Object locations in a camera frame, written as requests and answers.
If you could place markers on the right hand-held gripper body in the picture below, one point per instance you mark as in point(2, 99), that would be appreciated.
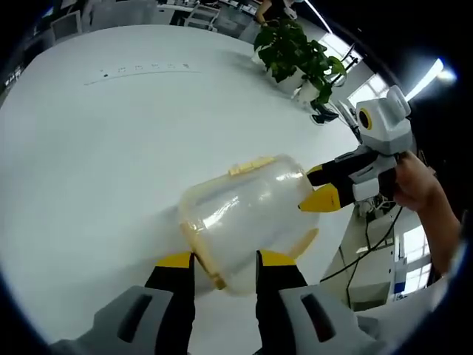
point(388, 125)

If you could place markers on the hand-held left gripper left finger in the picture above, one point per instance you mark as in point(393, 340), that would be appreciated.
point(148, 318)

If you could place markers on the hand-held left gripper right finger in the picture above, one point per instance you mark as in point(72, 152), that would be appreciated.
point(295, 318)

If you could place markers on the person's right hand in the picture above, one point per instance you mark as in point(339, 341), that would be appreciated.
point(417, 185)

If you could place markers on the black stand with pole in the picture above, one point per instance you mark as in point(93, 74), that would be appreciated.
point(325, 112)

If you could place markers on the curved ceiling light strip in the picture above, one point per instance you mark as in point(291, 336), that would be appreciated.
point(432, 77)

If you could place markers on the white cabinet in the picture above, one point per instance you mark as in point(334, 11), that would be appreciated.
point(369, 273)

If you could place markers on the green potted plant white pot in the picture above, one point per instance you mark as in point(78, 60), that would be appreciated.
point(295, 48)

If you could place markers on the table power outlet strip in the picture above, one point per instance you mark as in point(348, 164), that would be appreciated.
point(148, 70)

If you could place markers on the white frame chair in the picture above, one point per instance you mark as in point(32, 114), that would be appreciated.
point(203, 16)
point(66, 24)

